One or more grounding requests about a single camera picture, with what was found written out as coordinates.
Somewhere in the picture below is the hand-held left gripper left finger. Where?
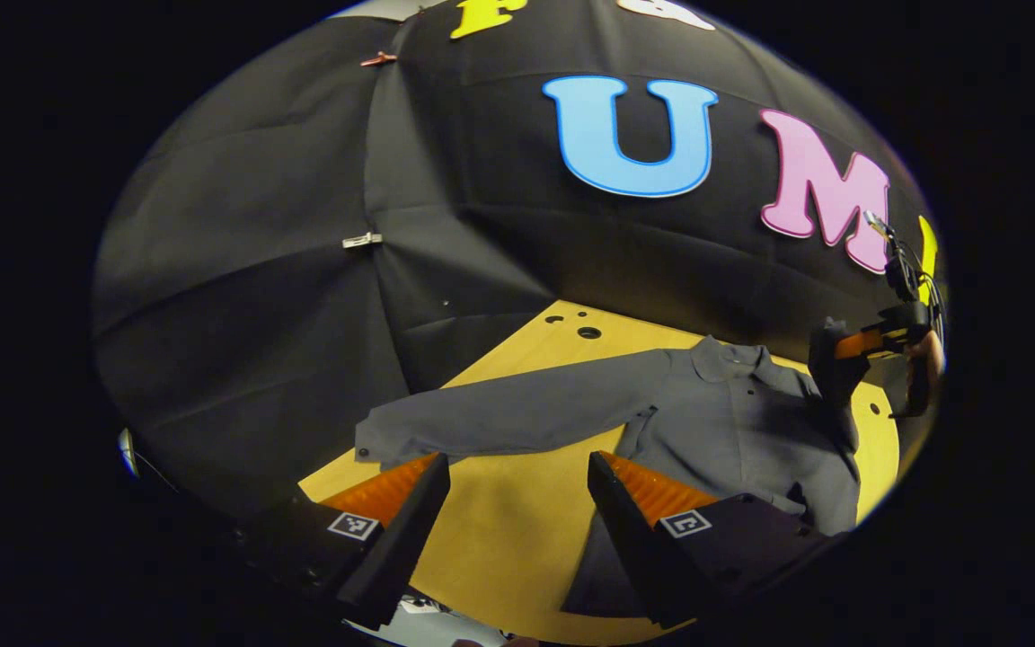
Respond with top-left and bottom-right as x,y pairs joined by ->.
230,452 -> 452,632

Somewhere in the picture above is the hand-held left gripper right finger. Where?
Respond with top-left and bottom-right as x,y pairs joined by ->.
587,451 -> 844,630

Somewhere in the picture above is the grey long-sleeved shirt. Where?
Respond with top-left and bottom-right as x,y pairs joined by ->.
354,319 -> 871,621

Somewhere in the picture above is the black backdrop cloth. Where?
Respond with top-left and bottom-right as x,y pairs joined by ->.
91,0 -> 948,522

